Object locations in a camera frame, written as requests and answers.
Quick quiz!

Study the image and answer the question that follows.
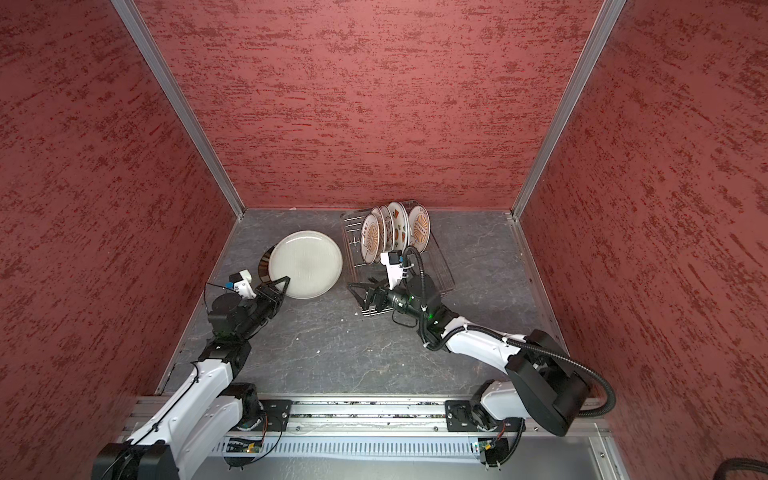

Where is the large plain white plate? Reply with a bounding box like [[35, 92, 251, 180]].
[[268, 230, 343, 300]]

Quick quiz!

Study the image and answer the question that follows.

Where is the right corner aluminium profile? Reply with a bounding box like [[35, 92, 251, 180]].
[[511, 0, 626, 222]]

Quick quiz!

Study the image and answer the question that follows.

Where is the left corner aluminium profile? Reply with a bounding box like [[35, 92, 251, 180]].
[[111, 0, 247, 220]]

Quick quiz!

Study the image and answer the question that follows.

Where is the red character plate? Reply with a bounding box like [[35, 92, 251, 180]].
[[379, 205, 396, 252]]

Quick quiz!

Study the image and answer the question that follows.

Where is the black striped rim plate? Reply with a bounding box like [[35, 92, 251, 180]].
[[257, 246, 274, 283]]

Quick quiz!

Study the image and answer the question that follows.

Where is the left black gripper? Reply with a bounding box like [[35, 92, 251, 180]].
[[236, 275, 289, 338]]

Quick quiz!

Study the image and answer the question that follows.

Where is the connector board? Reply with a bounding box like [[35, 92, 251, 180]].
[[225, 437, 263, 454], [476, 438, 509, 467]]

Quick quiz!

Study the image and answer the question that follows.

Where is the watermelon blue rim plate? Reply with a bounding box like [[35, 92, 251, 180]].
[[387, 201, 410, 250]]

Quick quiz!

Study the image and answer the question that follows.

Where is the black hose at corner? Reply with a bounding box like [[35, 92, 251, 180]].
[[712, 457, 768, 480]]

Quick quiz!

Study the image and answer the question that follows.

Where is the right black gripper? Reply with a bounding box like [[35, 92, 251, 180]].
[[347, 271, 427, 322]]

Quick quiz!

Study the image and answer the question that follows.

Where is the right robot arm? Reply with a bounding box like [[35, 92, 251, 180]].
[[347, 281, 594, 436]]

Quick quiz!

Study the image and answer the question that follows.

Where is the wire dish rack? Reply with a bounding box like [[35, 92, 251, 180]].
[[340, 200, 455, 317]]

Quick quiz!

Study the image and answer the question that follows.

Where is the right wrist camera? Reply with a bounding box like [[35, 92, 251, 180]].
[[380, 250, 405, 290]]

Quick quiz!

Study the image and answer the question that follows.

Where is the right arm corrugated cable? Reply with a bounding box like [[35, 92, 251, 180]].
[[403, 245, 618, 418]]

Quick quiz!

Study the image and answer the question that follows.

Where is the corner aluminium profile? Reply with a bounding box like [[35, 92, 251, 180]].
[[511, 0, 626, 222], [111, 0, 247, 220]]

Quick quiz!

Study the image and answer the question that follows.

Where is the right connector board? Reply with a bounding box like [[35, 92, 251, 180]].
[[476, 438, 509, 467]]

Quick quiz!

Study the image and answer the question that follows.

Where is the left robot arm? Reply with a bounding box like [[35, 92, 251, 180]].
[[91, 275, 292, 479]]

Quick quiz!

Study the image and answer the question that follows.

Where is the back orange sunburst plate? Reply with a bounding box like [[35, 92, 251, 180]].
[[408, 204, 431, 252]]

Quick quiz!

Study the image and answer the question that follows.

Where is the orange sunburst plate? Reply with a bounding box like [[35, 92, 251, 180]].
[[360, 213, 380, 264], [372, 207, 391, 254], [408, 204, 431, 252]]

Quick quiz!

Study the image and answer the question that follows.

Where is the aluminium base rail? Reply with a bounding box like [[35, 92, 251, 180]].
[[98, 394, 631, 480]]

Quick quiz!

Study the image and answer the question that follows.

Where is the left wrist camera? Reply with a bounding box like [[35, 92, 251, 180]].
[[226, 270, 256, 299]]

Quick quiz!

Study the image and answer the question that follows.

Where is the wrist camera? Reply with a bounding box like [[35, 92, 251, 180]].
[[226, 270, 256, 299], [380, 250, 405, 290]]

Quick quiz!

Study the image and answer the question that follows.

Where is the left connector board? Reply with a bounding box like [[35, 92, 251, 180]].
[[225, 437, 263, 454]]

